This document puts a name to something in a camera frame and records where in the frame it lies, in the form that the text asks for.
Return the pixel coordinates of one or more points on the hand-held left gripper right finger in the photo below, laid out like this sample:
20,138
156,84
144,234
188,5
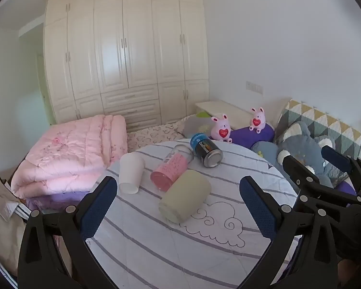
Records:
258,209

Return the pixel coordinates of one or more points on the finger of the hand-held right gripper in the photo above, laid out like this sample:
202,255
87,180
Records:
294,165
337,158

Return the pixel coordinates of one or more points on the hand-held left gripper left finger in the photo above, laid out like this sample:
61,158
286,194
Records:
97,209

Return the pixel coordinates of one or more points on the white paper cup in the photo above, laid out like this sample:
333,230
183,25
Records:
131,171

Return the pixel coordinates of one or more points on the beige cup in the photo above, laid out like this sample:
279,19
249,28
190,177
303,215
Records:
185,198

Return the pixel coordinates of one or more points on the pink sleeved glass cup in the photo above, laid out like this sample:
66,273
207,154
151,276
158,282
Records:
171,168

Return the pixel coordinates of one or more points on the grey-blue plush toy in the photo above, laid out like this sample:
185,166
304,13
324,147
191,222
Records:
306,144

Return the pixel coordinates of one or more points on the dark blue cushion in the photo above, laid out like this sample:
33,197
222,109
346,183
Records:
263,150

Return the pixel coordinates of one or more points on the triangle pattern cushion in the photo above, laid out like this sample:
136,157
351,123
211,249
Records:
325,120

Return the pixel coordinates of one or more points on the purple folded sheet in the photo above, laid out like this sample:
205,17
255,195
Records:
51,201

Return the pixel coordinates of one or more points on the purple pillow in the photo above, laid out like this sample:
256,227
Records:
249,135

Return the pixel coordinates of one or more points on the pink bunny toy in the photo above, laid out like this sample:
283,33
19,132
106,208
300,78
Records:
222,128
256,121

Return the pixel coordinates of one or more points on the folded pink quilt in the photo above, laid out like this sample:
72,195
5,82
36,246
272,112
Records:
69,156

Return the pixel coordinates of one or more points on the blue and black can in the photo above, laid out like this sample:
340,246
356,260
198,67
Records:
205,150

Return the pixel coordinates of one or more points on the white bedside table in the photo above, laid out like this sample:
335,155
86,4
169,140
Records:
225,113

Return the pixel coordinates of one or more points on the heart print bedsheet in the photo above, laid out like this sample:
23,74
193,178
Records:
150,135

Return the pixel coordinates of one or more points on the grey flower pillow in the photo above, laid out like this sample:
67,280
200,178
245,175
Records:
195,125

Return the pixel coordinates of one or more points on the cream wardrobe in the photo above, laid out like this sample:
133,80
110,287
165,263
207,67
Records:
123,51

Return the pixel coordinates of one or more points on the white wall socket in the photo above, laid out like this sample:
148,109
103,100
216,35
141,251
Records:
254,87

